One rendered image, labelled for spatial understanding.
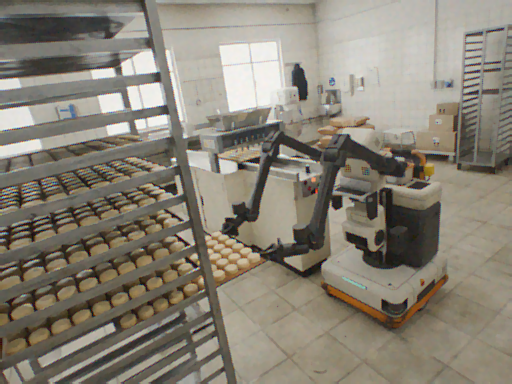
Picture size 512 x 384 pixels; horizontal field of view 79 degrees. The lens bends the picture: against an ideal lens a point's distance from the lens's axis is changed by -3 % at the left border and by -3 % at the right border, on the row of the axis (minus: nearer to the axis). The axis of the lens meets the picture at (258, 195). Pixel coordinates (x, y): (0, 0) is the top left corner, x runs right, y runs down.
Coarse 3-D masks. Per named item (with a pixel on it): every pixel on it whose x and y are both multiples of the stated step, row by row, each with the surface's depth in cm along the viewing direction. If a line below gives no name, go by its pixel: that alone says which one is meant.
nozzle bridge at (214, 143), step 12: (276, 120) 303; (216, 132) 281; (228, 132) 271; (240, 132) 286; (252, 132) 293; (264, 132) 300; (204, 144) 286; (216, 144) 267; (228, 144) 281; (240, 144) 284; (252, 144) 289; (216, 156) 279; (216, 168) 281
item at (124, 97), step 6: (114, 72) 120; (120, 72) 120; (120, 96) 123; (126, 96) 123; (126, 102) 123; (126, 108) 124; (132, 126) 126; (180, 312) 156; (186, 342) 164; (192, 354) 165
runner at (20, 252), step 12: (156, 204) 95; (168, 204) 97; (120, 216) 89; (132, 216) 91; (84, 228) 84; (96, 228) 86; (108, 228) 88; (48, 240) 80; (60, 240) 81; (72, 240) 83; (12, 252) 75; (24, 252) 77; (36, 252) 78; (0, 264) 74
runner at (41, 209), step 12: (168, 168) 95; (120, 180) 88; (132, 180) 89; (144, 180) 91; (156, 180) 94; (84, 192) 83; (96, 192) 84; (108, 192) 86; (36, 204) 77; (48, 204) 78; (60, 204) 80; (72, 204) 81; (0, 216) 73; (12, 216) 74; (24, 216) 75; (36, 216) 77
